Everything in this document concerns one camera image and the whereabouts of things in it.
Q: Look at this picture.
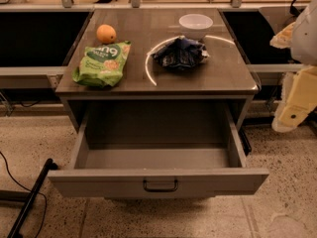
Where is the black floor cable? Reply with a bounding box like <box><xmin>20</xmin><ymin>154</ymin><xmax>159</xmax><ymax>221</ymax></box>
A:
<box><xmin>0</xmin><ymin>151</ymin><xmax>48</xmax><ymax>238</ymax></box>

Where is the black drawer handle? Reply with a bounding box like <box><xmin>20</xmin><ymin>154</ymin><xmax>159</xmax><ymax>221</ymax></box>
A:
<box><xmin>143</xmin><ymin>179</ymin><xmax>178</xmax><ymax>193</ymax></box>

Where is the blue chip bag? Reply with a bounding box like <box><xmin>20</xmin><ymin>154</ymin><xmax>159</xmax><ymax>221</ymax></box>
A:
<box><xmin>151</xmin><ymin>37</ymin><xmax>209</xmax><ymax>70</ymax></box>

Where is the grey drawer cabinet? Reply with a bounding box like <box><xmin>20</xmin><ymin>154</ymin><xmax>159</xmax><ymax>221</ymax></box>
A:
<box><xmin>56</xmin><ymin>8</ymin><xmax>259</xmax><ymax>127</ymax></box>

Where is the green chip bag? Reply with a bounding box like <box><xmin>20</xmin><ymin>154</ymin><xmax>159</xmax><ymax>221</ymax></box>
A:
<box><xmin>72</xmin><ymin>41</ymin><xmax>131</xmax><ymax>88</ymax></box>

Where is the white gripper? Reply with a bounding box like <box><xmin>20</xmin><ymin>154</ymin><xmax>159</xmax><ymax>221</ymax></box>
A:
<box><xmin>269</xmin><ymin>23</ymin><xmax>317</xmax><ymax>133</ymax></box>

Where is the white bowl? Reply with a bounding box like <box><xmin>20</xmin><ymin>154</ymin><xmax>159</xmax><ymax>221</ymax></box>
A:
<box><xmin>178</xmin><ymin>14</ymin><xmax>213</xmax><ymax>40</ymax></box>

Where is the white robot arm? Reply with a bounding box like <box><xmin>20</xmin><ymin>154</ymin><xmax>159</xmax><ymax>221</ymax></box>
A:
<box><xmin>269</xmin><ymin>0</ymin><xmax>317</xmax><ymax>133</ymax></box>

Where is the black stand leg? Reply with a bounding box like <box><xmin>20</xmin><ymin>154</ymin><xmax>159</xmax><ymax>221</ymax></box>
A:
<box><xmin>0</xmin><ymin>159</ymin><xmax>58</xmax><ymax>238</ymax></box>

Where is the open grey top drawer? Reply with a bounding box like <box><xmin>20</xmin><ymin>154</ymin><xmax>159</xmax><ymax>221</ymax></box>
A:
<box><xmin>49</xmin><ymin>100</ymin><xmax>268</xmax><ymax>199</ymax></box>

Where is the orange fruit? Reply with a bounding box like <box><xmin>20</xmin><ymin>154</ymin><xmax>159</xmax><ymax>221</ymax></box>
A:
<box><xmin>96</xmin><ymin>25</ymin><xmax>117</xmax><ymax>44</ymax></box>

